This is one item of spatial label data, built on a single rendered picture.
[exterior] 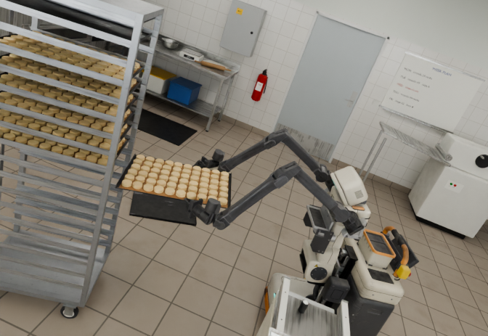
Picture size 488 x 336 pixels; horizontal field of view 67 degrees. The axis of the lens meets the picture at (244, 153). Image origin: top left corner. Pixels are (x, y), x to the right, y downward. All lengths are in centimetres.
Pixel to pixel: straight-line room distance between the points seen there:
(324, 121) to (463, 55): 208
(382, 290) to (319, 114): 399
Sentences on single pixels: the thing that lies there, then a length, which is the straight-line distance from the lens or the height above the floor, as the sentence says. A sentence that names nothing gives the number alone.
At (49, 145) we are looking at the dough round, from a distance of 208.
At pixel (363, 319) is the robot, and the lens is 253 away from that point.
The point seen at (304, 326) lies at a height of 84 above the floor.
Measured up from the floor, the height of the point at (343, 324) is 90.
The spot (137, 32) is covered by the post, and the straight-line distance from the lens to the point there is 168.
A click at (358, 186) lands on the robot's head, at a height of 130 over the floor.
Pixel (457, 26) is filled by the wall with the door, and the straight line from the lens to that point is 600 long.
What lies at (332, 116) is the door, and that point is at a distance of 598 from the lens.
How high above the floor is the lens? 205
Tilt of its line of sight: 23 degrees down
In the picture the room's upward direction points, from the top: 20 degrees clockwise
